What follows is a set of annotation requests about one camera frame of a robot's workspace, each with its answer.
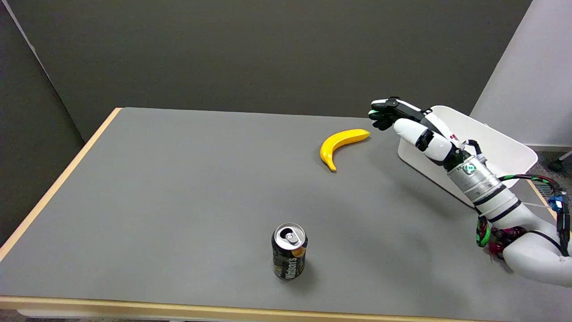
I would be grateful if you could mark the purple grape bunch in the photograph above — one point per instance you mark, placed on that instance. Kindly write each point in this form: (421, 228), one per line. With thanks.
(502, 239)

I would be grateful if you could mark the metal floor vent grille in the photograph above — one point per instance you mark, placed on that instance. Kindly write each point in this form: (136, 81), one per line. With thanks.
(546, 192)

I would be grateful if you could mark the black chair caster wheel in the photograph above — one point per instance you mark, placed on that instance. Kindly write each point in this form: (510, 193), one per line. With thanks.
(556, 165)

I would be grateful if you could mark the white plastic bin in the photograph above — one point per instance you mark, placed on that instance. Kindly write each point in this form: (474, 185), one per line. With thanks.
(500, 152)

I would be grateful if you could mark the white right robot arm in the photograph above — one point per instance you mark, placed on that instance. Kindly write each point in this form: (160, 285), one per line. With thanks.
(514, 214)

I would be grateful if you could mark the yellow banana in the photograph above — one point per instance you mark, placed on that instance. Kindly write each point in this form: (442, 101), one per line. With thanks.
(336, 142)

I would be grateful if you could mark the black Watsons drink can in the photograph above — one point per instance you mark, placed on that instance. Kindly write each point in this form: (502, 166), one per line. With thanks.
(289, 252)

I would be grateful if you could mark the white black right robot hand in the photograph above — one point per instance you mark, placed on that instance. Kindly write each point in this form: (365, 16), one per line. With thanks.
(424, 134)

